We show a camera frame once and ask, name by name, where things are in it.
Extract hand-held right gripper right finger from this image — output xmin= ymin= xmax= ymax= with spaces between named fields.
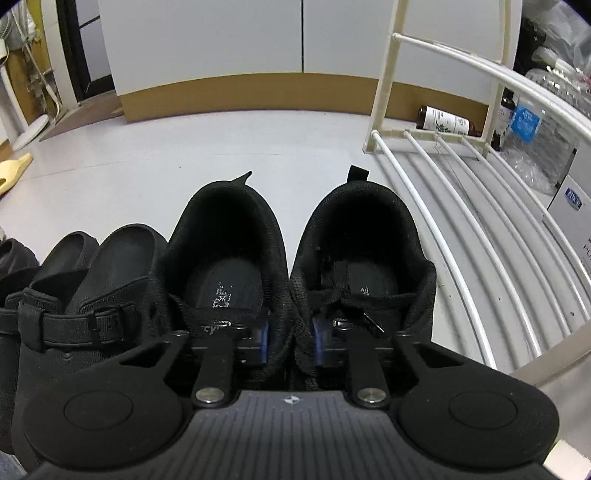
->
xmin=311 ymin=316 xmax=467 ymax=409

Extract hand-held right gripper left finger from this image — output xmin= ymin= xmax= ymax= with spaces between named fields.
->
xmin=117 ymin=318 xmax=271 ymax=409

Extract black lace-up sneaker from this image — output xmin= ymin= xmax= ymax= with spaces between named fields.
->
xmin=288 ymin=165 xmax=437 ymax=393
xmin=150 ymin=171 xmax=296 ymax=393

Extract black mesh slipper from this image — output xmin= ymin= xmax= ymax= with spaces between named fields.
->
xmin=11 ymin=224 xmax=169 ymax=472
xmin=0 ymin=231 xmax=100 ymax=455

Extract white shoe rack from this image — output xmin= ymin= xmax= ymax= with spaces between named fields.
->
xmin=362 ymin=0 xmax=591 ymax=388

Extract brown glass bottle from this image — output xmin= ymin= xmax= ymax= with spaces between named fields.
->
xmin=416 ymin=105 xmax=483 ymax=138

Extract white carton with blue logo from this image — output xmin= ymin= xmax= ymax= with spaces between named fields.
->
xmin=541 ymin=174 xmax=591 ymax=280

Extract small dark bottle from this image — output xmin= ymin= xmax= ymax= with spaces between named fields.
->
xmin=492 ymin=88 xmax=517 ymax=151

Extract pale yellow slipper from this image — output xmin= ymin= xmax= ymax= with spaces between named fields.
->
xmin=0 ymin=152 xmax=34 ymax=197

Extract clear plastic water bottle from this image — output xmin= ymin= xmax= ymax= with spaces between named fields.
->
xmin=501 ymin=90 xmax=580 ymax=195

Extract grey base cabinet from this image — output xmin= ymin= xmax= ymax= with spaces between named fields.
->
xmin=97 ymin=0 xmax=490 ymax=139

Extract black framed door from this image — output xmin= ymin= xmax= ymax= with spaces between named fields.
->
xmin=54 ymin=0 xmax=116 ymax=103

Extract clear plastic bags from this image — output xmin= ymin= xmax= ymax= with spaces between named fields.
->
xmin=524 ymin=28 xmax=591 ymax=109

